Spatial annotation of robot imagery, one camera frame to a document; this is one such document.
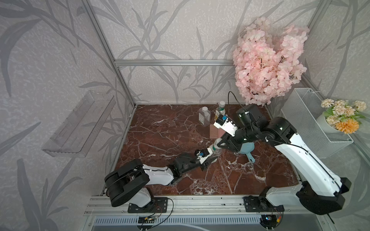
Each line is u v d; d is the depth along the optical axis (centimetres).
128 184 44
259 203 66
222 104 96
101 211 72
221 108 95
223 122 53
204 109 96
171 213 70
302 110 69
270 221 74
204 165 68
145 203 61
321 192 39
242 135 51
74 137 63
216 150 65
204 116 99
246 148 91
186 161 61
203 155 63
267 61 64
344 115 55
